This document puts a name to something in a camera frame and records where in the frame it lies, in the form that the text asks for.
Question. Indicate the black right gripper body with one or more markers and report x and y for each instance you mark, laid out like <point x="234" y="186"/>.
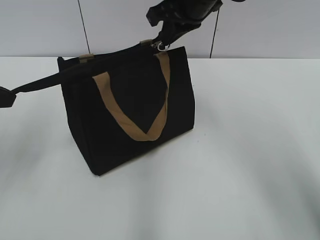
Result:
<point x="182" y="11"/>

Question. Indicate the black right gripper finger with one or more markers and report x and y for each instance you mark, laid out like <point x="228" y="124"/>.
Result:
<point x="171" y="32"/>

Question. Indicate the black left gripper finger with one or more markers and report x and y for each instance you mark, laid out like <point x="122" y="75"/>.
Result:
<point x="7" y="98"/>

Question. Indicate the black bag with tan handles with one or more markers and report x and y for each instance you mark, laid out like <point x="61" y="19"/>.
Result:
<point x="140" y="81"/>

